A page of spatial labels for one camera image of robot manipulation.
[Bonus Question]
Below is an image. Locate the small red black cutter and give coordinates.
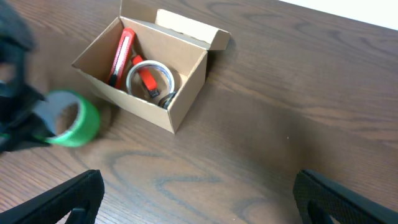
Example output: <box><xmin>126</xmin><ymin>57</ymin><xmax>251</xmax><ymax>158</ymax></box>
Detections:
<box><xmin>131</xmin><ymin>54</ymin><xmax>160</xmax><ymax>98</ymax></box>

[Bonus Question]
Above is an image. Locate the black gold correction tape dispenser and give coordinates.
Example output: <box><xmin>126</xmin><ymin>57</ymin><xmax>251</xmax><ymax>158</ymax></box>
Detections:
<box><xmin>158</xmin><ymin>91</ymin><xmax>177</xmax><ymax>109</ymax></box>

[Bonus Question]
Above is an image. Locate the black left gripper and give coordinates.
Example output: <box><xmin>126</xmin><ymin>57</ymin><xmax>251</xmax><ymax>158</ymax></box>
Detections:
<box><xmin>1</xmin><ymin>0</ymin><xmax>54</xmax><ymax>152</ymax></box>

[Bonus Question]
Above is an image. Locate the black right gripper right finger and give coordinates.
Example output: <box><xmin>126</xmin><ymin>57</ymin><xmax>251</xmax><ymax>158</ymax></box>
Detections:
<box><xmin>293</xmin><ymin>169</ymin><xmax>397</xmax><ymax>224</ymax></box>

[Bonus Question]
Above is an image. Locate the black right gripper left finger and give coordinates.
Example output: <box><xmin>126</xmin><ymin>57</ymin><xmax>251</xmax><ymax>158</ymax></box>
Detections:
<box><xmin>1</xmin><ymin>170</ymin><xmax>104</xmax><ymax>224</ymax></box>

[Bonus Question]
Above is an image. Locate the cardboard box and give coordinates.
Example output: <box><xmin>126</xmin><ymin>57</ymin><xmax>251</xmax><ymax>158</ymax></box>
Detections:
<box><xmin>72</xmin><ymin>0</ymin><xmax>230</xmax><ymax>133</ymax></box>

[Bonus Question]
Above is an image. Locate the white clear tape roll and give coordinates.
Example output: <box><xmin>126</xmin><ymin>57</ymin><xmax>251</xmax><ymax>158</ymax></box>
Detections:
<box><xmin>126</xmin><ymin>60</ymin><xmax>177</xmax><ymax>99</ymax></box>

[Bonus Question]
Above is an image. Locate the green tape roll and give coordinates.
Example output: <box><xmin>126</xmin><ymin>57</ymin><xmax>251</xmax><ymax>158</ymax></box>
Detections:
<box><xmin>33</xmin><ymin>90</ymin><xmax>101</xmax><ymax>147</ymax></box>

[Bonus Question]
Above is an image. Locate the red utility knife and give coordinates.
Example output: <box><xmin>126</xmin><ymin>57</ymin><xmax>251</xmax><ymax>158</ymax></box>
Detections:
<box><xmin>108</xmin><ymin>28</ymin><xmax>136</xmax><ymax>89</ymax></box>

